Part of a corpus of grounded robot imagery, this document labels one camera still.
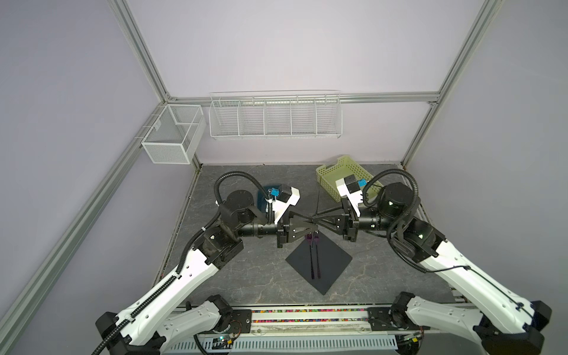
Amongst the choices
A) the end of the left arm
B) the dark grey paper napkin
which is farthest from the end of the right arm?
the dark grey paper napkin

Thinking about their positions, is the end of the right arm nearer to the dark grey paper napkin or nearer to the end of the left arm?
the end of the left arm

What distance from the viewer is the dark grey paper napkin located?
2.76 feet
